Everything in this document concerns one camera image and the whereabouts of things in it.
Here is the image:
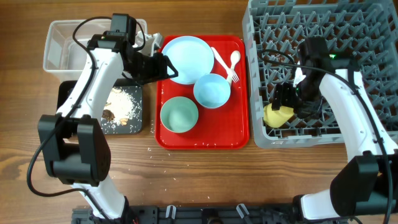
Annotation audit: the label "white plastic spoon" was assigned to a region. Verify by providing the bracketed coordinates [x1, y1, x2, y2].
[226, 50, 241, 86]

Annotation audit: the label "rice and food scraps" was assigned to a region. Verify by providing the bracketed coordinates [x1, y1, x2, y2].
[101, 88, 142, 126]

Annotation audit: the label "red serving tray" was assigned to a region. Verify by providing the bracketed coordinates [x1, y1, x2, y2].
[154, 34, 251, 150]

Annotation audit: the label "grey dishwasher rack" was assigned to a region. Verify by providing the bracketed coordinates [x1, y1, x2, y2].
[242, 1, 397, 149]

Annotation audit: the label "clear plastic waste bin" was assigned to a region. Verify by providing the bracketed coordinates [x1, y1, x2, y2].
[43, 19, 164, 82]

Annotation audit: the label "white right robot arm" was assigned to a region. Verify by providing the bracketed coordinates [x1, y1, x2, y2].
[271, 37, 397, 223]

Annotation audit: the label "yellow cup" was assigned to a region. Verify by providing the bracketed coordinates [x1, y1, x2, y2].
[263, 103, 294, 128]

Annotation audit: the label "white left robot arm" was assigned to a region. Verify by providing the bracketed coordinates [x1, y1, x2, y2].
[37, 30, 178, 223]

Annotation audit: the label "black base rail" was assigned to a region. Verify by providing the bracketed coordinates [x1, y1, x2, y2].
[71, 203, 312, 224]

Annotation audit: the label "black food waste tray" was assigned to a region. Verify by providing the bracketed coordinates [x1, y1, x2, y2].
[56, 78, 144, 136]

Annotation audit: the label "light blue bowl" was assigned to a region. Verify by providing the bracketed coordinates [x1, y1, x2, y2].
[193, 73, 231, 109]

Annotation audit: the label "light blue plate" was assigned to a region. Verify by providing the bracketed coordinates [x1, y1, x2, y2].
[162, 36, 214, 85]

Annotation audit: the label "pink plastic fork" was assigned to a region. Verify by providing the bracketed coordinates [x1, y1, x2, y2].
[211, 47, 230, 73]

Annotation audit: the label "green bowl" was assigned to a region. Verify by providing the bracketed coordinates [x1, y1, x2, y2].
[160, 96, 198, 133]

